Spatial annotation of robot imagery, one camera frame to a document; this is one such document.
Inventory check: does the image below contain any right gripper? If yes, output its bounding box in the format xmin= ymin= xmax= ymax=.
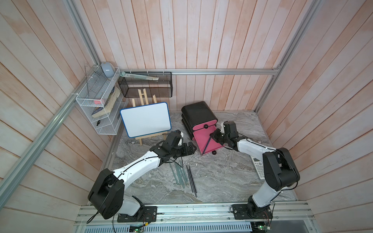
xmin=209 ymin=128 xmax=230 ymax=145

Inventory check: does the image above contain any black drawer cabinet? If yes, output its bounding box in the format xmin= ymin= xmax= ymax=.
xmin=181 ymin=101 xmax=217 ymax=138

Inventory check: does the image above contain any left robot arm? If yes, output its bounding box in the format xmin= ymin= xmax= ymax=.
xmin=88 ymin=142 xmax=197 ymax=221

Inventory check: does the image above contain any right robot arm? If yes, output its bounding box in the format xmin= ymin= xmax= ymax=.
xmin=210 ymin=129 xmax=300 ymax=208

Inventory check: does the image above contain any green pencil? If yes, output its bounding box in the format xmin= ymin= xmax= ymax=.
xmin=180 ymin=167 xmax=188 ymax=186
xmin=170 ymin=164 xmax=179 ymax=185
xmin=176 ymin=165 xmax=186 ymax=187
xmin=174 ymin=164 xmax=184 ymax=188
xmin=177 ymin=165 xmax=187 ymax=187

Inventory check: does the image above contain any white calculator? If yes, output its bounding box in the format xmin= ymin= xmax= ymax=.
xmin=251 ymin=157 xmax=265 ymax=180

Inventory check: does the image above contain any book on shelf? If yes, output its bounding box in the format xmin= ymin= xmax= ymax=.
xmin=91 ymin=86 xmax=121 ymax=118

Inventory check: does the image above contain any green white ruler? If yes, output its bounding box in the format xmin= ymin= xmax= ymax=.
xmin=120 ymin=72 xmax=159 ymax=81

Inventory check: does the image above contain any grey round speaker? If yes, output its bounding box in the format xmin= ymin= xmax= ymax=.
xmin=101 ymin=62 xmax=115 ymax=79

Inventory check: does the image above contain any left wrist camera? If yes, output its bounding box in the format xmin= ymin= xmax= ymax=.
xmin=164 ymin=130 xmax=184 ymax=148

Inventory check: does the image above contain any white board blue frame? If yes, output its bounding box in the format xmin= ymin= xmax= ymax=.
xmin=120 ymin=102 xmax=172 ymax=138

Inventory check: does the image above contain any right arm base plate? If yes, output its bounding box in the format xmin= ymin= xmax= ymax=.
xmin=231 ymin=203 xmax=273 ymax=220

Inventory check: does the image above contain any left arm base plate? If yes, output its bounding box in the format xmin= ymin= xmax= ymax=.
xmin=117 ymin=206 xmax=157 ymax=223

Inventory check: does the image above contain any black mesh wall basket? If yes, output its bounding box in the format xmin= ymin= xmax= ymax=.
xmin=118 ymin=71 xmax=173 ymax=98

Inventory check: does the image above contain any white wire wall shelf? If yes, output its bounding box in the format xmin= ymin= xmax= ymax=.
xmin=76 ymin=66 xmax=128 ymax=136

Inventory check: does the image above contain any aluminium mounting rail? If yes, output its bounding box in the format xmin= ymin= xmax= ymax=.
xmin=72 ymin=201 xmax=321 ymax=233

